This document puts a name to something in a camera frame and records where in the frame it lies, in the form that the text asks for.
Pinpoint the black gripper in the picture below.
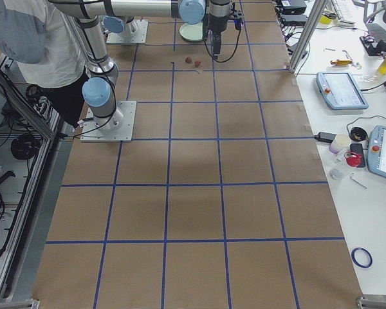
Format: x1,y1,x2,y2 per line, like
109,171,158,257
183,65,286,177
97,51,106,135
207,3,243,55

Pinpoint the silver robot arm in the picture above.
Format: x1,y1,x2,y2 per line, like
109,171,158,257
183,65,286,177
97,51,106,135
51,1,243,82

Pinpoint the light green plate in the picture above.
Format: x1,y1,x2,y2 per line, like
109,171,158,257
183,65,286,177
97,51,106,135
179,23,203,42

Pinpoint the upper teach pendant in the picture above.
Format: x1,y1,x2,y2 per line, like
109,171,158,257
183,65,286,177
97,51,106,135
316,71,369,110

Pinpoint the teach pendant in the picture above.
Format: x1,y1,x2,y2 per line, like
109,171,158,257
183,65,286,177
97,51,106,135
316,71,369,110
367,126,386,178

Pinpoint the black power brick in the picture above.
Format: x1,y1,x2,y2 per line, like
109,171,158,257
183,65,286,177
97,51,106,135
314,132,336,144

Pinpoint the white cup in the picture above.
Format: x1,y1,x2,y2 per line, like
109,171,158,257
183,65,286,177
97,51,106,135
329,134,351,154

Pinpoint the person in white shirt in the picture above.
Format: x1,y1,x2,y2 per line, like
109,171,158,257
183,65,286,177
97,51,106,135
0,1,88,127

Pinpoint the black small bowl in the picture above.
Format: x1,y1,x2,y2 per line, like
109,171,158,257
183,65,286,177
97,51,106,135
349,127,368,142

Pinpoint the black smartphone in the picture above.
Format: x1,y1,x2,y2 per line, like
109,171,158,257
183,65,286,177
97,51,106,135
350,143,366,168

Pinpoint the red round object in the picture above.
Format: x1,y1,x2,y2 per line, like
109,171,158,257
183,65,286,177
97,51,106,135
344,151,362,167

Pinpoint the silver hex key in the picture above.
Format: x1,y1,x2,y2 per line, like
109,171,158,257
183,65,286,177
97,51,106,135
349,173,367,189

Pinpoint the lower teach pendant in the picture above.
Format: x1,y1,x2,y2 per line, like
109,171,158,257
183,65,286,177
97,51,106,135
367,126,386,178

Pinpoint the blue tape roll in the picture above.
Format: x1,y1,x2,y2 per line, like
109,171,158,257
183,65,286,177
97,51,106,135
351,247,373,268

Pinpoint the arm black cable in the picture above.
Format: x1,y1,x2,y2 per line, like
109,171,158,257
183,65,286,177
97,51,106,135
203,19,244,64

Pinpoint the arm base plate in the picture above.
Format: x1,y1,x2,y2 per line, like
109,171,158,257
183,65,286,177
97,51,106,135
107,19,149,45
79,101,137,142

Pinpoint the aluminium corner post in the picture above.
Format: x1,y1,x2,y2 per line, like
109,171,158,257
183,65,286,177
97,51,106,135
288,0,327,73

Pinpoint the yellow handled tool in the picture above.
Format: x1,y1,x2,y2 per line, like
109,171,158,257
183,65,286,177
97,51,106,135
330,59,353,66

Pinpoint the coiled black cable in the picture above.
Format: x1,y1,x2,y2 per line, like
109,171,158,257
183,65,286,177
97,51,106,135
10,133,41,161

